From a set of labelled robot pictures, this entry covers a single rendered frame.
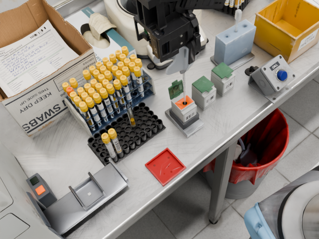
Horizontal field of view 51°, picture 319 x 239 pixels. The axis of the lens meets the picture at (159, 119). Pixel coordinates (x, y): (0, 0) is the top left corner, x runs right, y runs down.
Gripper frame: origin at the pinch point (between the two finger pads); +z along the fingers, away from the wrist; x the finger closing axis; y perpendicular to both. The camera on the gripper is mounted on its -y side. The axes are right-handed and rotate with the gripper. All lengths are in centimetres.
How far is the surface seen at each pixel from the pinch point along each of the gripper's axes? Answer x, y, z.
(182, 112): 1.3, 1.6, 13.6
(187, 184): -15, -12, 108
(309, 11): -2.3, -44.7, 12.6
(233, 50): -6.0, -21.2, 14.4
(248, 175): 9, -23, 71
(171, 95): -3.0, 1.2, 11.6
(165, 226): -5, 9, 108
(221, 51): -7.3, -18.2, 14.0
